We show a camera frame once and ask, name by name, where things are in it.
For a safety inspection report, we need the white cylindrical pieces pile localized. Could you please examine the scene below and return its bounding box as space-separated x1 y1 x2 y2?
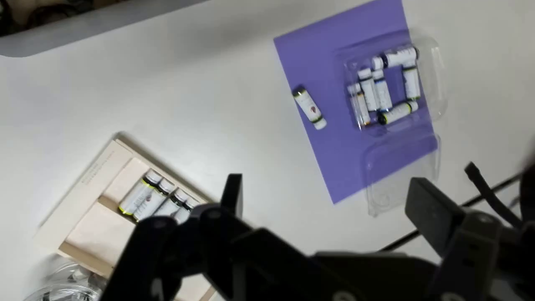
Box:
334 30 447 217

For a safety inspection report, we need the small white bottle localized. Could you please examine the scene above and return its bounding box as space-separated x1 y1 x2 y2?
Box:
377 100 421 127
131 177 176 224
153 187 190 220
355 67 380 112
400 63 421 102
292 83 329 132
380 45 419 70
370 68 392 110
345 82 370 130
170 195 200 225
116 170 163 219

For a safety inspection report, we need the thin black cable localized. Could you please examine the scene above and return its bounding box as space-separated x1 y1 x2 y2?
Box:
377 170 526 254

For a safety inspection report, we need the clear plastic bag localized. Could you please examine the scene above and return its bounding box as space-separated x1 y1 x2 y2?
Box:
21 252 108 301

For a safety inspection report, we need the light wooden tray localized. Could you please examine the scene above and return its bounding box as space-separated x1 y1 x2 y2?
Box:
34 137 215 301

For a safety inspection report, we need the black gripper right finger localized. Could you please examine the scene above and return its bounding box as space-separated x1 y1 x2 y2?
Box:
404 175 535 301

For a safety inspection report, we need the thick black gripper cable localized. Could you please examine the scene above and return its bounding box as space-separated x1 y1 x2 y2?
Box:
462 160 526 231

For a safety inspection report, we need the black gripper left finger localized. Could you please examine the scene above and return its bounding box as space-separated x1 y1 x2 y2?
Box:
98 172 263 301

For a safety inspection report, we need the purple paper mat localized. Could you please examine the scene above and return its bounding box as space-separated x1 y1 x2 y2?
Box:
272 0 439 205

